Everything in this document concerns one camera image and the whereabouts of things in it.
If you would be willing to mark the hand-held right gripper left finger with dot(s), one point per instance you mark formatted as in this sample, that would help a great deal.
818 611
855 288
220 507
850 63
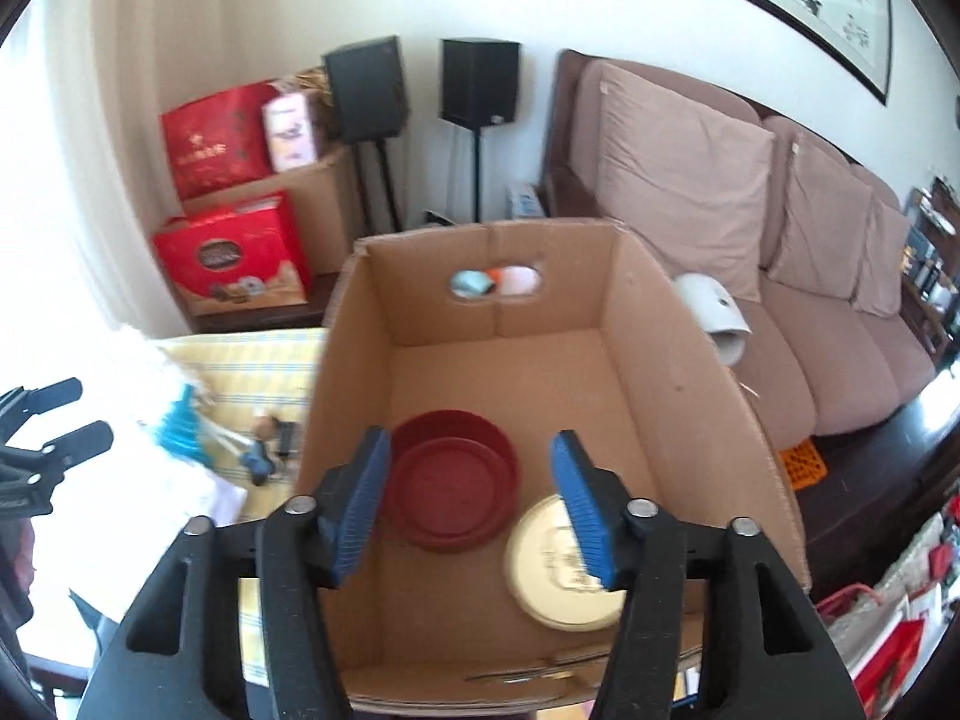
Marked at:
360 514

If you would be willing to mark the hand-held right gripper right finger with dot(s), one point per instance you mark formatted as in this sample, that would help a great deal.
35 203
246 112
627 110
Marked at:
589 517

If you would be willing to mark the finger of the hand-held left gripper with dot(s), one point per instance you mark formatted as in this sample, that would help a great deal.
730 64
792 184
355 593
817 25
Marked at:
79 441
52 392

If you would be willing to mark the dark red plastic saucer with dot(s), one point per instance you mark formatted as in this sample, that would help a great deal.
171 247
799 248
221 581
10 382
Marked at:
450 480

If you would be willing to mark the teal ribbed silicone toy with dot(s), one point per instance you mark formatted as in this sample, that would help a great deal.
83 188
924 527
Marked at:
180 424

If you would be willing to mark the brown cardboard box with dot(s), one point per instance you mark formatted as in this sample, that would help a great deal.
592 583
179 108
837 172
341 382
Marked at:
450 382

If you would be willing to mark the white fluffy cloth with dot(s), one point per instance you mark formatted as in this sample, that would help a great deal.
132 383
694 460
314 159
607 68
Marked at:
142 367

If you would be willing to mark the small black object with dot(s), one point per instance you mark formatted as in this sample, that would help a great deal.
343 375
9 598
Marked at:
286 439

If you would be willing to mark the blue bone-shaped toy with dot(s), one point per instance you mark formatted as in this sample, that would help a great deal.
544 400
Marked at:
259 463

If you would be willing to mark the small brown object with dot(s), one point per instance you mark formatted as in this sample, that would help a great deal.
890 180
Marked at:
262 426

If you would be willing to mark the white paper sheet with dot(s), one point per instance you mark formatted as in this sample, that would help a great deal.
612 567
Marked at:
214 495

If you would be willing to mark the yellow checked cloth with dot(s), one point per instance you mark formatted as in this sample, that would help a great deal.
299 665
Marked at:
255 367

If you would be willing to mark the dark wooden side table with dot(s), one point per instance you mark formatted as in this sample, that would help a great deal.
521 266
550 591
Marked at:
255 319

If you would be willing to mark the red gift box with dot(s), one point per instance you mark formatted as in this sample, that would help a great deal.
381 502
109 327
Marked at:
232 255

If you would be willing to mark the white curved appliance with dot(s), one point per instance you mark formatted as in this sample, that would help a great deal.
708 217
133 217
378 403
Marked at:
712 307

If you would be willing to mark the white round object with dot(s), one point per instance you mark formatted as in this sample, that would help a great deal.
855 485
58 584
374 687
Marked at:
521 281

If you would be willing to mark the pale blue round object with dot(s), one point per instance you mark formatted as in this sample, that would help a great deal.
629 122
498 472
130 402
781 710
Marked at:
471 283

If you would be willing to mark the red gift bag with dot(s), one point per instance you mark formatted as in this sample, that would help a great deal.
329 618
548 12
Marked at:
214 142

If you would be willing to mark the large closed cardboard box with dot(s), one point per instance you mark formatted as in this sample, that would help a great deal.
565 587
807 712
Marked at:
322 202

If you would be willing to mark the blue and white box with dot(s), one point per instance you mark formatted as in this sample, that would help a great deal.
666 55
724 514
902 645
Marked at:
525 201

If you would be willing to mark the colourful clutter pile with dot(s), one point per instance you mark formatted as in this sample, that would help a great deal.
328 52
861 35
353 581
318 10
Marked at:
900 615

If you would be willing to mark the black tripod speaker stand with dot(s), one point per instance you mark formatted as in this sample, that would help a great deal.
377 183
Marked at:
379 180

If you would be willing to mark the large pink sofa cushion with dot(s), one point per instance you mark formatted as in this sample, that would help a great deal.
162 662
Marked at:
682 180

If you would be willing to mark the pink and white box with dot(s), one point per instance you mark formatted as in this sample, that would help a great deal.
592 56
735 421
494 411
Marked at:
292 131

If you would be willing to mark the black pole speaker stand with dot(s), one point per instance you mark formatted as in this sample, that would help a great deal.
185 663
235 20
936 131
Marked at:
476 172

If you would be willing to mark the medium pink sofa cushion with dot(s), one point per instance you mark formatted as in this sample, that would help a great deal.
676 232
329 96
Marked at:
817 225

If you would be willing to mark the small pink sofa cushion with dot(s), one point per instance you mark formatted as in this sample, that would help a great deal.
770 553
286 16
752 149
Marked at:
885 262

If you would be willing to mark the gold patterned gift bag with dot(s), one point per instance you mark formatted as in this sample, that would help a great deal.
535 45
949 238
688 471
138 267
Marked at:
311 86

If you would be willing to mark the black speaker with slanted face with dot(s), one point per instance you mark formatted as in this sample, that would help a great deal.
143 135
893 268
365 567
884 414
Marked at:
367 90

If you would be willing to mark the cluttered dark wooden shelf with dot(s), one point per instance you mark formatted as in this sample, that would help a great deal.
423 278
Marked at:
930 262

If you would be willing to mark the black upright speaker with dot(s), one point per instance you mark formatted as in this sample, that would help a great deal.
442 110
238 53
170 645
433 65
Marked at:
480 82

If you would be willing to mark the brown wooden frame sofa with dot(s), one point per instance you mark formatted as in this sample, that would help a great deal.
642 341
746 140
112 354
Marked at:
840 390

